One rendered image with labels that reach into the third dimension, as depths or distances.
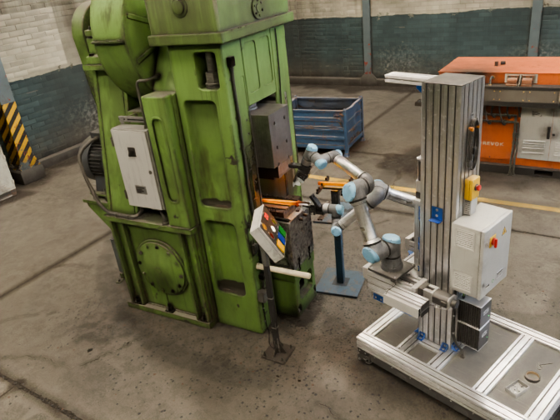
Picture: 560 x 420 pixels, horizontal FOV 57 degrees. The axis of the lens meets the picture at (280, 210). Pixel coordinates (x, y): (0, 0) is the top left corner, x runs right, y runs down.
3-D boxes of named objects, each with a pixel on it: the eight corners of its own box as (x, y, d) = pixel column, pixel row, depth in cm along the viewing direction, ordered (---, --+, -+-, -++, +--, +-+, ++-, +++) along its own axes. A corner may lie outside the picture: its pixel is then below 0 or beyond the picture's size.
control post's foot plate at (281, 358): (297, 347, 404) (296, 337, 400) (283, 365, 387) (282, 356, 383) (272, 340, 414) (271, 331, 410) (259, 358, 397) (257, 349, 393)
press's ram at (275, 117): (297, 151, 406) (292, 100, 389) (274, 168, 377) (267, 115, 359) (252, 147, 426) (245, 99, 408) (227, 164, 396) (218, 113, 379)
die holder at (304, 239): (314, 249, 443) (310, 202, 424) (294, 272, 414) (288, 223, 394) (258, 239, 469) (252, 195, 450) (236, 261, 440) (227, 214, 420)
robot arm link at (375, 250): (393, 257, 329) (366, 176, 326) (375, 265, 323) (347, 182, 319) (382, 257, 340) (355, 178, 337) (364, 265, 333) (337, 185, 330)
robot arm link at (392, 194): (437, 222, 374) (366, 197, 373) (434, 212, 387) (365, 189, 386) (444, 208, 368) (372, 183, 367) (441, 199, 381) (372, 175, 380)
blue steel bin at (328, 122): (365, 140, 824) (363, 95, 793) (348, 157, 762) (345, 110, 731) (297, 136, 878) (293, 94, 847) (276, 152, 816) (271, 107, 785)
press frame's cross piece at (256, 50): (277, 92, 394) (269, 27, 373) (249, 107, 362) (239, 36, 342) (228, 91, 414) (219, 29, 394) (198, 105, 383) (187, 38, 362)
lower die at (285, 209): (295, 209, 415) (294, 199, 412) (284, 220, 400) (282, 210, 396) (251, 203, 435) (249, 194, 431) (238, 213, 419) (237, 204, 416)
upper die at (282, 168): (291, 168, 400) (290, 157, 396) (279, 178, 385) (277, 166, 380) (245, 164, 419) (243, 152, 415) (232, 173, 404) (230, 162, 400)
